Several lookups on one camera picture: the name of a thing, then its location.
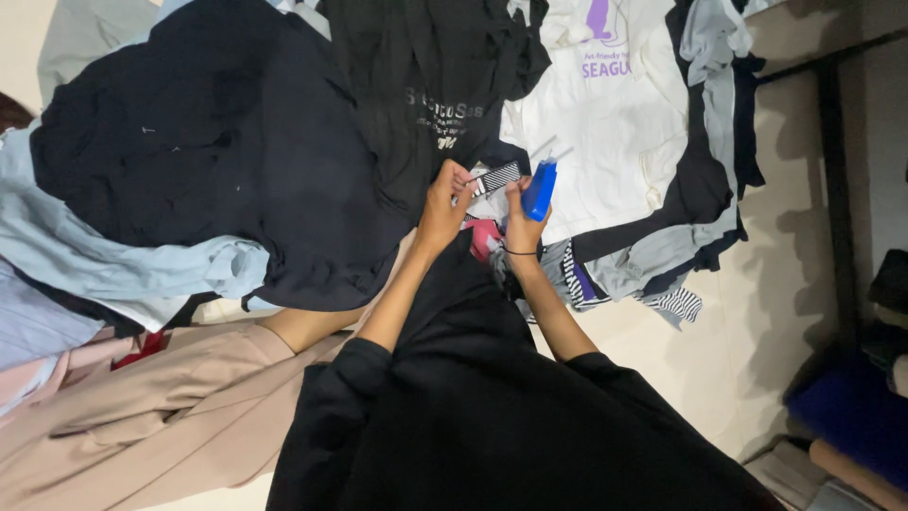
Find person's left hand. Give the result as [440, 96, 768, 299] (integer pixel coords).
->
[414, 159, 478, 256]

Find person's right hand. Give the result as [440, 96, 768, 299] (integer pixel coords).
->
[503, 176, 553, 256]

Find blue tagging gun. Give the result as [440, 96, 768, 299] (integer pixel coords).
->
[521, 146, 574, 223]

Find black striped paper tag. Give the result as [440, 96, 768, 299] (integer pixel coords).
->
[470, 161, 524, 198]

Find black printed t-shirt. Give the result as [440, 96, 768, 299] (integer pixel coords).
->
[319, 0, 553, 228]

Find white printed t-shirt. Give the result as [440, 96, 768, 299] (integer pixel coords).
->
[499, 0, 690, 246]

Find black white striped garment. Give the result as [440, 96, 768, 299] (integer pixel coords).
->
[562, 241, 705, 329]

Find person's black shirt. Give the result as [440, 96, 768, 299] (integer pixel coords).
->
[266, 229, 785, 511]

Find navy blue garment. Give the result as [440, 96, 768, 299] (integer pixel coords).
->
[30, 0, 419, 313]

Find black metal rack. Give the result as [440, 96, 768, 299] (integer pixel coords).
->
[753, 28, 908, 342]

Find red cloth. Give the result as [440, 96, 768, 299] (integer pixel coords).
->
[110, 329, 170, 371]

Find light blue garment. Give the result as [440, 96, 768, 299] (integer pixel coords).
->
[0, 121, 272, 370]

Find person's beige trousers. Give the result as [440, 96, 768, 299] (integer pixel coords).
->
[0, 229, 419, 511]

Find blue fabric bundle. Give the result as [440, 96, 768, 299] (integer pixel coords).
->
[785, 352, 908, 492]

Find pale pink garment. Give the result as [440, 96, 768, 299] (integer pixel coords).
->
[0, 328, 143, 420]

